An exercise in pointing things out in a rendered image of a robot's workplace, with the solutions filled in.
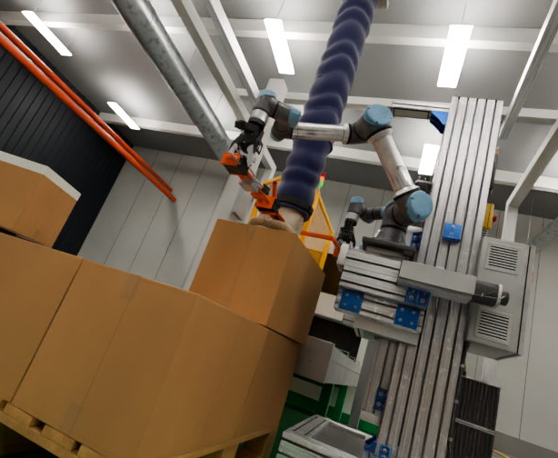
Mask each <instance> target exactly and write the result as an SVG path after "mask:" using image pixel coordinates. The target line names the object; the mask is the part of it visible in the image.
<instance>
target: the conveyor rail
mask: <svg viewBox="0 0 558 458"><path fill-rule="evenodd" d="M360 372H361V367H360V366H359V365H357V364H356V363H355V362H353V361H352V360H351V359H349V358H348V357H347V356H345V355H344V354H343V353H341V352H340V351H339V350H337V349H336V348H334V351H333V355H332V359H331V362H330V365H329V369H328V373H327V375H326V379H325V383H333V384H340V385H349V386H356V387H357V384H358V380H359V376H360Z"/></svg>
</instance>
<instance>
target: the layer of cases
mask: <svg viewBox="0 0 558 458"><path fill-rule="evenodd" d="M301 348H302V346H301V345H300V344H298V343H295V342H293V341H291V340H289V339H287V338H285V337H283V336H281V335H280V334H277V333H275V332H273V331H271V330H269V329H267V328H265V327H263V326H261V325H260V324H257V323H255V322H253V321H251V320H249V319H247V318H245V317H243V316H241V315H240V314H237V313H235V312H233V311H231V310H229V309H227V308H225V307H223V306H221V305H220V304H217V303H215V302H213V301H211V300H209V299H207V298H205V297H203V296H201V295H200V294H195V293H192V292H189V291H186V290H184V289H180V288H177V287H174V286H172V285H169V284H163V283H160V282H157V281H155V280H151V279H148V278H145V277H143V276H140V275H136V274H131V273H128V272H126V271H122V270H119V269H116V268H113V267H111V266H107V265H104V264H99V263H97V262H93V261H90V260H87V259H84V258H82V257H78V256H75V255H72V254H68V253H64V252H61V251H58V250H55V249H53V248H49V247H46V246H43V245H40V244H35V243H32V242H29V241H26V240H24V239H20V238H17V237H14V236H12V235H9V234H3V233H0V398H2V399H4V400H5V401H7V402H9V403H11V404H12V405H14V406H16V407H18V408H19V409H21V410H23V411H25V412H26V413H29V414H31V415H33V416H34V417H35V418H37V419H39V420H40V421H42V422H44V423H46V424H48V425H50V426H52V427H54V428H55V429H56V430H58V431H60V432H61V433H64V434H66V435H67V436H69V437H71V438H73V439H75V440H76V441H78V442H79V443H81V444H83V445H85V446H87V447H88V448H90V449H92V450H94V451H96V452H97V453H100V454H101V455H103V456H104V457H106V458H172V457H175V456H178V455H181V454H184V453H190V452H192V451H196V450H199V449H202V448H205V447H208V446H211V445H214V444H218V443H222V442H225V441H229V440H232V439H234V438H238V437H241V436H244V435H247V434H250V433H255V432H259V431H262V430H264V429H267V428H271V427H274V426H276V425H278V424H279V422H280V418H281V415H282V412H283V409H284V404H285V400H286V397H287V394H288V391H289V388H290V384H291V381H292V379H293V375H294V369H295V366H296V364H297V360H298V357H299V354H300V351H301Z"/></svg>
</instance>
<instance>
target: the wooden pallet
mask: <svg viewBox="0 0 558 458"><path fill-rule="evenodd" d="M278 427H279V425H276V426H274V427H271V428H267V429H264V430H262V431H259V432H255V433H250V434H247V435H244V436H241V437H238V438H234V439H232V440H229V441H225V442H222V443H218V444H214V445H211V446H208V447H205V448H202V449H199V450H196V451H192V452H190V453H184V454H181V455H178V456H175V457H172V458H268V457H270V454H271V451H272V448H273V445H274V439H275V436H276V433H277V430H278ZM242 442H244V448H242V449H239V450H237V448H238V445H239V443H242ZM42 448H44V449H46V450H47V451H48V452H50V453H52V454H54V455H56V456H57V457H59V458H106V457H104V456H103V455H101V454H100V453H97V452H96V451H94V450H92V449H90V448H88V447H87V446H85V445H83V444H81V443H79V442H78V441H76V440H75V439H73V438H71V437H69V436H67V435H66V434H64V433H61V432H60V431H58V430H56V429H55V428H54V427H52V426H50V425H48V424H46V423H44V422H42V421H40V420H39V419H37V418H35V417H34V416H33V415H31V414H29V413H26V412H25V411H23V410H21V409H19V408H18V407H16V406H14V405H12V404H11V403H9V402H7V401H5V400H4V399H2V398H0V455H4V454H10V453H20V452H25V451H31V450H36V449H42Z"/></svg>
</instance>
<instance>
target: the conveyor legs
mask: <svg viewBox="0 0 558 458"><path fill-rule="evenodd" d="M293 377H296V378H299V379H301V380H304V381H307V382H309V383H313V384H316V385H318V386H321V387H322V391H321V394H320V398H319V401H317V400H315V399H313V398H310V397H307V396H305V395H302V394H300V393H296V392H294V391H291V390H289V391H288V393H289V394H291V395H293V396H296V397H298V398H301V399H303V400H306V401H308V402H310V403H314V404H317V408H316V411H315V412H313V411H310V410H308V409H305V408H303V407H301V406H299V405H296V404H294V403H290V402H287V401H285V404H284V406H285V407H288V408H290V409H293V410H295V411H297V412H299V413H303V414H306V415H308V416H313V415H315V414H318V415H320V416H322V417H324V418H326V415H327V411H328V409H329V410H331V411H334V413H333V416H332V421H335V422H337V423H339V422H340V419H341V415H342V411H343V408H344V401H345V397H346V394H347V390H348V386H349V385H340V384H333V383H319V382H317V381H315V380H312V379H309V378H306V377H304V376H301V375H299V374H296V373H294V375H293ZM334 387H338V388H339V392H338V395H337V399H336V403H335V407H333V406H331V405H329V404H330V401H331V397H332V393H333V389H334Z"/></svg>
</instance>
